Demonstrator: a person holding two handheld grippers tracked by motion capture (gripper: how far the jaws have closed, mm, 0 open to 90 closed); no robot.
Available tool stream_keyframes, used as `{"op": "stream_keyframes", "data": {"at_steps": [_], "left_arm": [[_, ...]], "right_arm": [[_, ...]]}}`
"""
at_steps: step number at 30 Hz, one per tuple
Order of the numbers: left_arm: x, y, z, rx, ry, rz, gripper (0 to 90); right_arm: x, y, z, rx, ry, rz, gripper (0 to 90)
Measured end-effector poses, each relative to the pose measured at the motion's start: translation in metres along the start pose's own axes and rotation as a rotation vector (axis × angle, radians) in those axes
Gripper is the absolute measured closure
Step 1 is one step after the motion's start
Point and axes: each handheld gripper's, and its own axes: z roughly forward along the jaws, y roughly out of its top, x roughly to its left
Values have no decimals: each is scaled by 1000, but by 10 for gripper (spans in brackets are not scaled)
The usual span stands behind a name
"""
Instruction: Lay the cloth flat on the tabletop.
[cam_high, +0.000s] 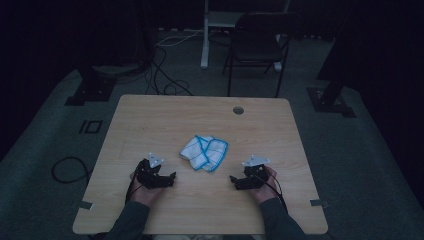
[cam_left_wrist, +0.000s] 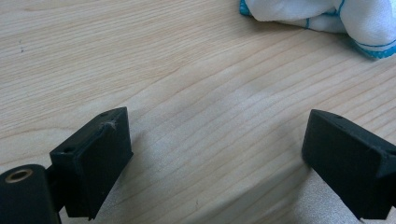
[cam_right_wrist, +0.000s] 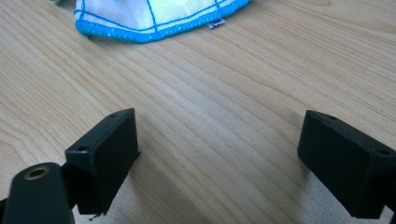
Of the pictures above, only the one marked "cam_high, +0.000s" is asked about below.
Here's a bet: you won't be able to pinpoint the black floor cables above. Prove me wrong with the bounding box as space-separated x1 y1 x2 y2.
143 44 195 97

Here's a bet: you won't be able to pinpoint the black looped floor cable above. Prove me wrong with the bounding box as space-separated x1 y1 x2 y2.
50 156 93 185

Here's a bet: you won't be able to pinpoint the black stand base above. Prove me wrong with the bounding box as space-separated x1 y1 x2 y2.
64 63 118 107
305 66 357 119

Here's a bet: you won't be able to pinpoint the left hand-held gripper cable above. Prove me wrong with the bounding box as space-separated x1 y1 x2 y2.
124 166 143 205

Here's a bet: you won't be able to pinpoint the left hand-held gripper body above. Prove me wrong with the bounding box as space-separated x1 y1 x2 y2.
134 152 172 190

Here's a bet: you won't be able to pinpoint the person's right hand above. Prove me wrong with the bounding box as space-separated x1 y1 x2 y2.
249 166 280 205

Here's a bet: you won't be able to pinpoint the right hand-held gripper cable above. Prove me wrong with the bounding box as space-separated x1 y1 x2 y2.
261 172 290 215

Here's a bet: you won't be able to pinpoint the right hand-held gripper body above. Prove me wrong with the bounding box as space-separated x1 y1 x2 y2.
237 154 272 191

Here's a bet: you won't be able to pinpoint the person's left hand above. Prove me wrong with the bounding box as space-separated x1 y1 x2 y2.
129 168 165 208

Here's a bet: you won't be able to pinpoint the white cloth with blue edge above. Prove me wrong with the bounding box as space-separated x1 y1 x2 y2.
179 134 230 173

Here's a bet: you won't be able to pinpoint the white desk frame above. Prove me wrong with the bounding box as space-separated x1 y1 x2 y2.
199 0 292 73

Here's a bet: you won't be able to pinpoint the white floor cable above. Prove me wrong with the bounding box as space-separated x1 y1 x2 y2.
155 29 205 48

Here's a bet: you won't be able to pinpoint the hand-held gripper cable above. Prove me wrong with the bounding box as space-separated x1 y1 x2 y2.
261 172 290 215
124 166 143 205

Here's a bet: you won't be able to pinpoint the black folding chair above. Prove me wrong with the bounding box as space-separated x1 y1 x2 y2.
222 12 304 99

